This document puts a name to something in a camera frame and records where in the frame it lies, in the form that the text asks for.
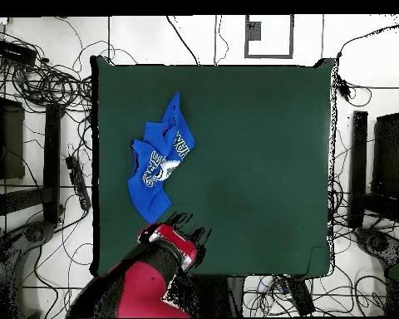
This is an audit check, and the blue printed t-shirt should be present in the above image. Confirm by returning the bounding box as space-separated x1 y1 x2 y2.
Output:
126 91 196 224

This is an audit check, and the dark flat panel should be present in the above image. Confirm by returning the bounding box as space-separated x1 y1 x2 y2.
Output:
372 110 399 200
0 97 26 180

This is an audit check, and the dark grey stand base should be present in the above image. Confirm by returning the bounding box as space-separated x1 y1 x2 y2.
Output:
6 220 57 253
353 227 399 267

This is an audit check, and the dark green table cloth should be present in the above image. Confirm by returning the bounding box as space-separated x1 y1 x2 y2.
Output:
90 55 337 279

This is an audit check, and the black power adapter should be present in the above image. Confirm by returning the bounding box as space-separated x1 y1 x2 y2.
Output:
337 74 353 102

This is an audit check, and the black box device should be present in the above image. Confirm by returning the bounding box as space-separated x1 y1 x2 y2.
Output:
0 39 38 66

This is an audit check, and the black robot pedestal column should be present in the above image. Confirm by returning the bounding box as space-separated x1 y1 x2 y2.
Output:
172 275 245 318

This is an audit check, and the black upright post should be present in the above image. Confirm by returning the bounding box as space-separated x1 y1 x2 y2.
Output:
42 103 62 224
347 110 369 229

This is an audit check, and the black cable bundle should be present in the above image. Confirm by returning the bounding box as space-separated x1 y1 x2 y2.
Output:
327 179 355 233

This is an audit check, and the coiled black cable tangle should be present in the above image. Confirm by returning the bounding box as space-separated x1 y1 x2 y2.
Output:
6 61 93 112

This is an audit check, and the grey square floor frame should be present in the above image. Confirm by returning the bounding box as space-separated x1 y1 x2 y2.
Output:
244 13 295 60

